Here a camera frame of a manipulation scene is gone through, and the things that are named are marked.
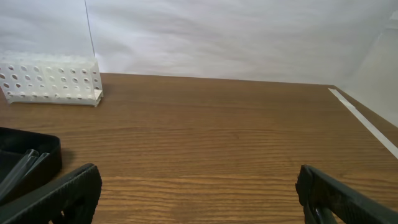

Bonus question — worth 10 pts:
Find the white test tube rack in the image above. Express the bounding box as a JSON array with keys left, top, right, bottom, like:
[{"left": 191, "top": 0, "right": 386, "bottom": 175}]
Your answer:
[{"left": 0, "top": 51, "right": 104, "bottom": 108}]

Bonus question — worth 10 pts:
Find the black tray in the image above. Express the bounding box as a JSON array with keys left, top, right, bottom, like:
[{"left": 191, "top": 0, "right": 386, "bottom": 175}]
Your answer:
[{"left": 0, "top": 126, "right": 63, "bottom": 206}]

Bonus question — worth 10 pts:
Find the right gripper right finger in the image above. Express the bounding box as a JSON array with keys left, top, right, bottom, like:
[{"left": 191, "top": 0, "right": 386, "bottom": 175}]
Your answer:
[{"left": 295, "top": 164, "right": 398, "bottom": 224}]

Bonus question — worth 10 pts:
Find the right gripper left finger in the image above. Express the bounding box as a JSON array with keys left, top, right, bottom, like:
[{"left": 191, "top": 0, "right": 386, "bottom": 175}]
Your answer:
[{"left": 0, "top": 163, "right": 103, "bottom": 224}]

